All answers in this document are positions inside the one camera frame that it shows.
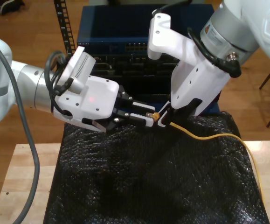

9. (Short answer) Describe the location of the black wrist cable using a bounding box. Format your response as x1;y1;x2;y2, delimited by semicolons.
44;50;75;116

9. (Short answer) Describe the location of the yellow network cable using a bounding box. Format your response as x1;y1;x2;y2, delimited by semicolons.
145;112;265;203

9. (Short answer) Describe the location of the grey camera cable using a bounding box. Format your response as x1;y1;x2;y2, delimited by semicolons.
0;32;40;224

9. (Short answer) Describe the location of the blue rack base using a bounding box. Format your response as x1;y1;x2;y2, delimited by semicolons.
196;93;221;115

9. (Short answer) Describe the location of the black camera cable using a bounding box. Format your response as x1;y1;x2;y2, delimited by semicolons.
151;0;193;17

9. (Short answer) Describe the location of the black bubble wrap mat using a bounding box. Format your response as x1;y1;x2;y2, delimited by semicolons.
42;111;270;224

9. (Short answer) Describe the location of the blue network switch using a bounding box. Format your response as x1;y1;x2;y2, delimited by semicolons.
76;5;219;56

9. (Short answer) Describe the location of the dark blue sneaker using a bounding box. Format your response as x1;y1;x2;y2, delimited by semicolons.
0;0;25;14

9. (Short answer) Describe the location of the black perforated rack post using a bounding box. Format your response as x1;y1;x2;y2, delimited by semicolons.
53;0;78;56

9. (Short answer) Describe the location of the black rack server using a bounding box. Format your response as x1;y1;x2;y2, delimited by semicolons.
90;53;180;77

